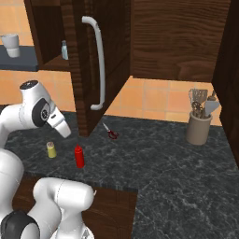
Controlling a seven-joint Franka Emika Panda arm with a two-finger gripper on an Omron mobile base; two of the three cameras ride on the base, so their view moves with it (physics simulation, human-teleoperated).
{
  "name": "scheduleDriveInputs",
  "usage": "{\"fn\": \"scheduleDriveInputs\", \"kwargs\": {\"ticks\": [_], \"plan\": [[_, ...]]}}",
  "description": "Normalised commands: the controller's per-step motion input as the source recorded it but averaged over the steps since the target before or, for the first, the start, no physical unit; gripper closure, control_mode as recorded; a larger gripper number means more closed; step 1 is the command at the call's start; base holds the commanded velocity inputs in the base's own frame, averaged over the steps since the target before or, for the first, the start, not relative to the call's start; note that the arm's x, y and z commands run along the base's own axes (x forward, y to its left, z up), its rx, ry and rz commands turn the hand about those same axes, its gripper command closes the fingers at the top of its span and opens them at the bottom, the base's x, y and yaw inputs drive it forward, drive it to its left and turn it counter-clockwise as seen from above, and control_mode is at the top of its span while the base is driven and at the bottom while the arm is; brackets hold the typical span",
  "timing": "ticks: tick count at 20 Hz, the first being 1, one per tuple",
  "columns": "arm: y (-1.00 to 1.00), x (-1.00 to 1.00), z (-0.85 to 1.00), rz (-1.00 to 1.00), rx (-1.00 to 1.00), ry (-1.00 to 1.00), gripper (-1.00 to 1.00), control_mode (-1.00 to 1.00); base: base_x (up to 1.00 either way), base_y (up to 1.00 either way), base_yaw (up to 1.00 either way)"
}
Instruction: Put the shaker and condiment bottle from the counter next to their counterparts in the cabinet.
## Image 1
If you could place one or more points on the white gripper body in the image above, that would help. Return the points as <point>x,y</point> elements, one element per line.
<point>62,126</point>

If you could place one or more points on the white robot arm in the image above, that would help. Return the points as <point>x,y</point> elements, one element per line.
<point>46,199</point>

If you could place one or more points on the yellow shaker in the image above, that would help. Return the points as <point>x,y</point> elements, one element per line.
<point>51,150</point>

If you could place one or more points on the red condiment bottle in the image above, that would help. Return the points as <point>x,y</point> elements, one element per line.
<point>79,157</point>

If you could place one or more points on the pale blue shaker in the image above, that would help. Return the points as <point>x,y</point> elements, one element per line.
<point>64,50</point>

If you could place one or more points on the dark wood base cabinet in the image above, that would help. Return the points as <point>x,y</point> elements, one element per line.
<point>112,211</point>

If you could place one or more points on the dark wood open cabinet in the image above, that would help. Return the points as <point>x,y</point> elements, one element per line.
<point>46,28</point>

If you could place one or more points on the closed dark wood cabinet door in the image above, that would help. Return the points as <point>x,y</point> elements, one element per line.
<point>177,37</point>

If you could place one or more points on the tall dark wood cabinet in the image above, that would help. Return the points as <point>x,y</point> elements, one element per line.
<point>228,93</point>

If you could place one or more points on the white cup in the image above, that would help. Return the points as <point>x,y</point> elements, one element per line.
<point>11,43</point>

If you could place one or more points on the beige utensil pot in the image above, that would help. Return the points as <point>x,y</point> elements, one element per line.
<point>198,130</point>

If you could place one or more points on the grey slotted spatula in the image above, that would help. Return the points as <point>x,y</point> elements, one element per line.
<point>199,94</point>

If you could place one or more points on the pale grey spatula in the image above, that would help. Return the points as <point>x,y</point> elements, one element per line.
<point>211,106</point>

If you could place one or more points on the dark grey wall shelf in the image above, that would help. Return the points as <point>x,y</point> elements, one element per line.
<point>18,60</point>

